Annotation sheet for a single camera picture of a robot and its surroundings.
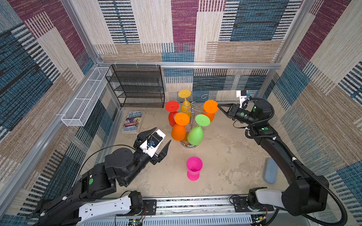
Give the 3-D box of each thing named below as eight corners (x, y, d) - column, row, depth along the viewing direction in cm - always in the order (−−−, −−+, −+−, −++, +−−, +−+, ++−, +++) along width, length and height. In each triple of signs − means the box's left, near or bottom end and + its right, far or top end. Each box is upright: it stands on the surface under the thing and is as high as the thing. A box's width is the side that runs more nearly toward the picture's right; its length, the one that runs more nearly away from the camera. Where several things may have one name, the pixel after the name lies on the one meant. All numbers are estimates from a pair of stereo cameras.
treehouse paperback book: (123, 131, 106) (122, 129, 103) (129, 113, 117) (128, 110, 115) (137, 131, 106) (136, 129, 103) (142, 113, 117) (141, 110, 115)
